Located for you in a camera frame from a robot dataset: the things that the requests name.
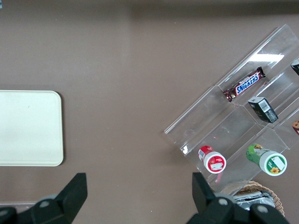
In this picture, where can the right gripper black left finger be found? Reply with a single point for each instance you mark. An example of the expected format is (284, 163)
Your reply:
(70, 198)

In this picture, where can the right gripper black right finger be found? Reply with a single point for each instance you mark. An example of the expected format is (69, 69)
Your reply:
(205, 200)

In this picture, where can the light wicker basket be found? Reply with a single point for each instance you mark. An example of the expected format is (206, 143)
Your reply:
(252, 184)

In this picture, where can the cream rectangular plastic tray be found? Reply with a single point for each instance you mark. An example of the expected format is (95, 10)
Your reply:
(30, 128)

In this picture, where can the red yogurt drink bottle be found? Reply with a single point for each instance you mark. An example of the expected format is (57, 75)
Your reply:
(213, 162)

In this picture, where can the crumpled foil container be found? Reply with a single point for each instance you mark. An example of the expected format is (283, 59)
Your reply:
(247, 199)

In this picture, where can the green yogurt drink bottle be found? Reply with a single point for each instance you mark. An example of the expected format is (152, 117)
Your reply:
(273, 163)

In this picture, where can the clear acrylic stepped shelf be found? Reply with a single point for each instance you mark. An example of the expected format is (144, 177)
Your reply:
(210, 109)

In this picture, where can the small black barcode box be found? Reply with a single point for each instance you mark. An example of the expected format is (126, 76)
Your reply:
(262, 109)

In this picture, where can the brown cookie box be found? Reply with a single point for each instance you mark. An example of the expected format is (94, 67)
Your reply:
(296, 127)

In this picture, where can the Snickers chocolate bar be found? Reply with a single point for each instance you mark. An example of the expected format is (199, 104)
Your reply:
(247, 84)

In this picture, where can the small black packet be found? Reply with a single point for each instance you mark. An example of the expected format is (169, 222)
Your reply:
(296, 67)

